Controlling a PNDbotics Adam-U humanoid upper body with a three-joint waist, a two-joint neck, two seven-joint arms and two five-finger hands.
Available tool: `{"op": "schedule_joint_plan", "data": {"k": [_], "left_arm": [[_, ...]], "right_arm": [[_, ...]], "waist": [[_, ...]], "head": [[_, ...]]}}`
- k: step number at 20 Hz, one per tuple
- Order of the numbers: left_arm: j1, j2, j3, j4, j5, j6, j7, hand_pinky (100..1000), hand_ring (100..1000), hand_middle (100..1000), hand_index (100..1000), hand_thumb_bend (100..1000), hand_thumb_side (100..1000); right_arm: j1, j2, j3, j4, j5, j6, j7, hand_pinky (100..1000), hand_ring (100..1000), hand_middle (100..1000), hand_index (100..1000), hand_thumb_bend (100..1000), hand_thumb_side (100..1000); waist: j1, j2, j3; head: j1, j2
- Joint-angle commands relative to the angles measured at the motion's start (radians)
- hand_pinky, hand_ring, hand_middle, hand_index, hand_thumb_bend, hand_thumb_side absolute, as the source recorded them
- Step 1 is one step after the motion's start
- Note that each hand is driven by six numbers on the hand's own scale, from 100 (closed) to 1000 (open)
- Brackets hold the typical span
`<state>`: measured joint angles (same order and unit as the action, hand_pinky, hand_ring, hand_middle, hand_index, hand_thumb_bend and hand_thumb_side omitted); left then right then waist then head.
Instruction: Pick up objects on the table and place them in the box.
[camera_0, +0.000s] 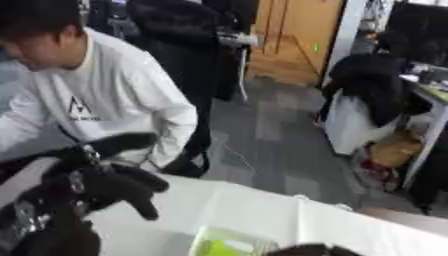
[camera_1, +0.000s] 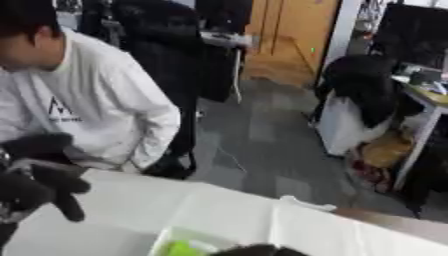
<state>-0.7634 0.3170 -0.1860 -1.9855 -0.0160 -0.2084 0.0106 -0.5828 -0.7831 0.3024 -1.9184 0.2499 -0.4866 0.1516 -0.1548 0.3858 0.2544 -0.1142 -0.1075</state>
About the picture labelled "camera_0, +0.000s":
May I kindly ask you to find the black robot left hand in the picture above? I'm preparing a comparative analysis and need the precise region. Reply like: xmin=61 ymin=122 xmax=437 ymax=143
xmin=33 ymin=132 xmax=172 ymax=222

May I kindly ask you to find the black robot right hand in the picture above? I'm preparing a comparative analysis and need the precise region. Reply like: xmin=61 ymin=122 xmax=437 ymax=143
xmin=264 ymin=243 xmax=364 ymax=256

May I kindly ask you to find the open box with green inside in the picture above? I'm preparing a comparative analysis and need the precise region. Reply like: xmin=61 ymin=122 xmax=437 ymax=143
xmin=187 ymin=225 xmax=284 ymax=256

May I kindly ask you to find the person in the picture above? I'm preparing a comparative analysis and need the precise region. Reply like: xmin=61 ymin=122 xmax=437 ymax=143
xmin=0 ymin=0 xmax=200 ymax=174
xmin=124 ymin=0 xmax=263 ymax=179

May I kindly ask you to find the white chair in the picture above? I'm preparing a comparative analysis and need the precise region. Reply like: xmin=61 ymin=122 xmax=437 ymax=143
xmin=322 ymin=89 xmax=406 ymax=157

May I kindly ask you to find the brown bag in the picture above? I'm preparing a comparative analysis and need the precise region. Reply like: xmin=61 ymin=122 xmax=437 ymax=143
xmin=367 ymin=129 xmax=426 ymax=169

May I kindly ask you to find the white desk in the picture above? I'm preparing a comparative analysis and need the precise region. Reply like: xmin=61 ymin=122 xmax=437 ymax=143
xmin=397 ymin=73 xmax=448 ymax=192

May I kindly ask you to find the black jacket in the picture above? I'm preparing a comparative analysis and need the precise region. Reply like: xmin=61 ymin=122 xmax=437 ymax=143
xmin=318 ymin=53 xmax=434 ymax=128

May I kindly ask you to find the wooden door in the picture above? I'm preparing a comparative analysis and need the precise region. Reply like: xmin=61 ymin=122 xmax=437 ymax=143
xmin=243 ymin=0 xmax=347 ymax=88

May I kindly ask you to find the black monitor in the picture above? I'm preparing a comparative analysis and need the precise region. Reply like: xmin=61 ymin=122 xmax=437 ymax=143
xmin=381 ymin=0 xmax=448 ymax=68

